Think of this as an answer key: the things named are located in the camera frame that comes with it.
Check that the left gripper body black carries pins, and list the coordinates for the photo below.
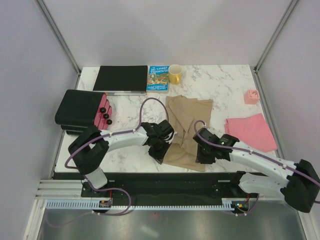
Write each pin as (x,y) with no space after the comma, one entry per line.
(157,150)

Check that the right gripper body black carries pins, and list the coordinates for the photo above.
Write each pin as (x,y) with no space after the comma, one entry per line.
(203,155)

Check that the beige t shirt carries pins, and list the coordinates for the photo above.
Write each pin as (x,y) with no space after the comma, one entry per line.
(183,112)

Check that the black pink drawer unit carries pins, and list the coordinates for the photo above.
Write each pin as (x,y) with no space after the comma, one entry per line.
(80,109)

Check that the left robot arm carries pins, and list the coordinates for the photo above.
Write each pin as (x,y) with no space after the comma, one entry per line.
(89,149)

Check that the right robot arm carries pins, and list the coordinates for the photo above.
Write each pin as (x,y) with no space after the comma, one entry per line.
(296,182)

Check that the pink folded t shirt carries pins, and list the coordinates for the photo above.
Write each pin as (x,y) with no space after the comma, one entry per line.
(253,130)

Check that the blue treehouse book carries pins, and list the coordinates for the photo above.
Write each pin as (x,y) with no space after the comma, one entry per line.
(158,79)

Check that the pink cube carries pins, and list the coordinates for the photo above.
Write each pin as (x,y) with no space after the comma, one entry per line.
(251,97)

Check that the black notebook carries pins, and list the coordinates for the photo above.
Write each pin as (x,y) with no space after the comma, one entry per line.
(122,80)

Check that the yellow mug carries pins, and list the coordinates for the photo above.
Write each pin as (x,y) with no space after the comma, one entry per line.
(175,74)

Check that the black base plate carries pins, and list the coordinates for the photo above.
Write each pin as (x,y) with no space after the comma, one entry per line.
(169,189)

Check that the white cable duct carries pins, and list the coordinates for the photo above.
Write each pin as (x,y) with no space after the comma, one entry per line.
(69,204)

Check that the aluminium front rail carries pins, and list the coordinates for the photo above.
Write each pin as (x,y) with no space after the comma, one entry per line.
(63,187)

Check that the right aluminium frame post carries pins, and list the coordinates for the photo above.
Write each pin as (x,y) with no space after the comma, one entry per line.
(276,33)

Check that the aluminium frame post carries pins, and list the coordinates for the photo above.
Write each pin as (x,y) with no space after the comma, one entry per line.
(276,33)
(57,34)

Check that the left aluminium frame post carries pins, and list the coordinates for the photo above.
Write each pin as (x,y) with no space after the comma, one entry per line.
(57,34)

